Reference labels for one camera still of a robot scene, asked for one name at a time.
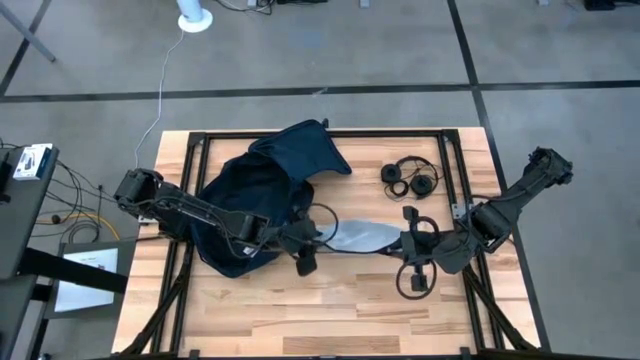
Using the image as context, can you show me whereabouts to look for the grey metal leg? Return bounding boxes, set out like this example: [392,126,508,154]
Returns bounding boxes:
[0,0,57,64]

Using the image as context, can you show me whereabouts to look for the grey coiled floor cable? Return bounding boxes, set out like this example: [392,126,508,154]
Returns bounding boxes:
[67,221,102,245]

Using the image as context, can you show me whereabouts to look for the dark grey side desk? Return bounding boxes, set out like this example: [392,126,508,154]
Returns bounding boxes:
[0,143,61,281]

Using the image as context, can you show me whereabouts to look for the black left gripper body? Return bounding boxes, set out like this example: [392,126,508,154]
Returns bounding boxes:
[277,207,321,277]

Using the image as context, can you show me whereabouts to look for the yellow floor cable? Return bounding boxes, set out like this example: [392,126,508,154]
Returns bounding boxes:
[35,211,121,242]

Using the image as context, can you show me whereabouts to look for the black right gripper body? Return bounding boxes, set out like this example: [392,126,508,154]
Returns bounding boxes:
[399,205,437,293]

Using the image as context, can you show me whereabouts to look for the black headphones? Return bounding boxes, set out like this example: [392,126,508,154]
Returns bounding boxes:
[379,155,441,202]

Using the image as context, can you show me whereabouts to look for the white floor cable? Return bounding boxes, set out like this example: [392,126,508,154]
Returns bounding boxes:
[133,28,187,170]

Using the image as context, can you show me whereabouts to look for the black support beam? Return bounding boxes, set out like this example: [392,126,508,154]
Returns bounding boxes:
[18,246,130,295]

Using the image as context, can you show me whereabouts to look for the grey monitor with white screen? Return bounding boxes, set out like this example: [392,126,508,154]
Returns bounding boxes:
[43,238,137,320]

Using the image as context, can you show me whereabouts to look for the navy blue backpack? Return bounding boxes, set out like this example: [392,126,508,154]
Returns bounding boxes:
[188,118,353,279]

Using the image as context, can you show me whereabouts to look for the black aluminium table frame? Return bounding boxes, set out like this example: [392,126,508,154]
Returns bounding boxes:
[117,128,551,360]

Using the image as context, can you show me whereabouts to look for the white pedestal tower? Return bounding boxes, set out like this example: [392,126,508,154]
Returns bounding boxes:
[175,0,215,34]

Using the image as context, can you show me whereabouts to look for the small white blue box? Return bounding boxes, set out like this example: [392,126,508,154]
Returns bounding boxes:
[12,142,54,182]

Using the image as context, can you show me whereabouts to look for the black tangled power cables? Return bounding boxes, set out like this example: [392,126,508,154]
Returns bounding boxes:
[214,0,275,15]

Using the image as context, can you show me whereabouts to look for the black floor cable bundle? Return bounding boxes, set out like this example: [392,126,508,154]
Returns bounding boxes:
[47,158,116,221]

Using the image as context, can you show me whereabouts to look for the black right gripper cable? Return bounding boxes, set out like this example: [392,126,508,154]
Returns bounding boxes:
[395,214,442,302]

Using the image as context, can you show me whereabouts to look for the black desk device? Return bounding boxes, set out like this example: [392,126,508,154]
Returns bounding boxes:
[0,149,14,204]

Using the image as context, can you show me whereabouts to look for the clear mesh zip pouch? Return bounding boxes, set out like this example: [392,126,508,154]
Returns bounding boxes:
[317,218,404,255]

